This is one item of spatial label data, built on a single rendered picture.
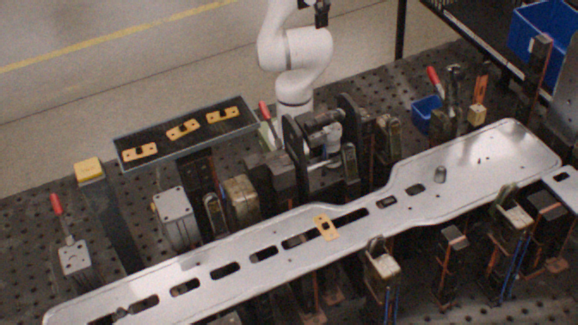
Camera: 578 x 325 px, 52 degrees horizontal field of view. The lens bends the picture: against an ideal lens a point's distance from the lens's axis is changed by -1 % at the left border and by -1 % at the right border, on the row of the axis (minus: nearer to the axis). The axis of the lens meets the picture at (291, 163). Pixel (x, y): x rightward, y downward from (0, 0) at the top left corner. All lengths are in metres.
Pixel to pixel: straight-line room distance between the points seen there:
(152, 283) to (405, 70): 1.39
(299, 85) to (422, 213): 0.57
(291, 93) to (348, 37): 2.02
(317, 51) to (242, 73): 1.89
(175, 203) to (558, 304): 1.08
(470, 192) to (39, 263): 1.31
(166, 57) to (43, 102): 0.79
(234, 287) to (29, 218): 0.95
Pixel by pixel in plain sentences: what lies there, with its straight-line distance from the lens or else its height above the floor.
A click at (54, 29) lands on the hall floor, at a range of 4.45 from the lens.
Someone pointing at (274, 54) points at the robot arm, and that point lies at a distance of 1.73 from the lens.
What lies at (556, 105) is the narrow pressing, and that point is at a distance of 1.79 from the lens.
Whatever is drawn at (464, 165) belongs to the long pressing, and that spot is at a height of 1.00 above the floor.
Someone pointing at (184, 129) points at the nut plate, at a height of 1.17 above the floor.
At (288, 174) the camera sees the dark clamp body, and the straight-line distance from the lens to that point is 1.54.
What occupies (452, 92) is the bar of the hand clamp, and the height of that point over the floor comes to 1.14.
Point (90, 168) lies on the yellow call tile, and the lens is 1.55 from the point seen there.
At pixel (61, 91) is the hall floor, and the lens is 3.85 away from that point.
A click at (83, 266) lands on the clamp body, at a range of 1.50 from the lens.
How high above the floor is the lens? 2.20
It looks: 47 degrees down
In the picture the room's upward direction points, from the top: 6 degrees counter-clockwise
